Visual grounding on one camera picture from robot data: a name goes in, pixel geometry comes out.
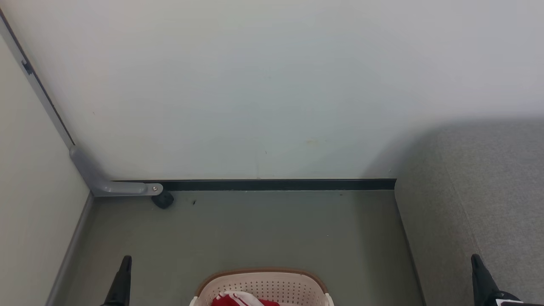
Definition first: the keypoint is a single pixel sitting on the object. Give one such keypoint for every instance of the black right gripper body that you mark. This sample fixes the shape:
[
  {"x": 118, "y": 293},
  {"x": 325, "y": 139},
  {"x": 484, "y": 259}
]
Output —
[{"x": 510, "y": 301}]

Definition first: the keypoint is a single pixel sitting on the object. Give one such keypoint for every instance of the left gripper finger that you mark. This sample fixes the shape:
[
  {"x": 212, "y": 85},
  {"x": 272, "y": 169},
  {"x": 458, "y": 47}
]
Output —
[{"x": 121, "y": 284}]

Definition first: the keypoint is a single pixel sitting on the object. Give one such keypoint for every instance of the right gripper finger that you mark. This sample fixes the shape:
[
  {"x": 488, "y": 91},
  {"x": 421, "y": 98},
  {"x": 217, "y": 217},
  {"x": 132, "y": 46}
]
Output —
[{"x": 482, "y": 282}]

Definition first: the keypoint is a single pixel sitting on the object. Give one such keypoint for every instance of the red and white garment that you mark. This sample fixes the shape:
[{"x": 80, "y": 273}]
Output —
[{"x": 238, "y": 301}]

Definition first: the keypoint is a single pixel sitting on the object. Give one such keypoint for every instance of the grey fabric sofa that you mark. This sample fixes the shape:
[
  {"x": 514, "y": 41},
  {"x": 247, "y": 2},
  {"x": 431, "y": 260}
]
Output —
[{"x": 476, "y": 204}]

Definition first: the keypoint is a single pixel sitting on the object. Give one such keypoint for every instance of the black caster wheel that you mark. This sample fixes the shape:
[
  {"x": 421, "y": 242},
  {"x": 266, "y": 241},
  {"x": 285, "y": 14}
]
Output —
[{"x": 163, "y": 199}]

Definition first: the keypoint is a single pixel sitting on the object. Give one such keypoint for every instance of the beige perforated laundry basket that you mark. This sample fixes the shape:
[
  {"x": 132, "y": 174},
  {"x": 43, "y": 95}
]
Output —
[{"x": 263, "y": 287}]

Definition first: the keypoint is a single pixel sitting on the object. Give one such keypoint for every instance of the black baseboard strip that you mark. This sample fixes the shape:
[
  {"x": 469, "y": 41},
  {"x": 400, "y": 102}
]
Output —
[{"x": 276, "y": 185}]

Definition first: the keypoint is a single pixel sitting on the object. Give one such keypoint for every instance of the grey partition foot bracket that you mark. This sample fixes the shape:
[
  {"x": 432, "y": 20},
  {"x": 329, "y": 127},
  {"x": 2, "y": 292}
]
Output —
[{"x": 102, "y": 185}]

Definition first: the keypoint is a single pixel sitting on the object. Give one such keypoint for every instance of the grey partition frame post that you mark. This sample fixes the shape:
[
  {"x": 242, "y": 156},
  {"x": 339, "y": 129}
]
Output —
[{"x": 38, "y": 89}]

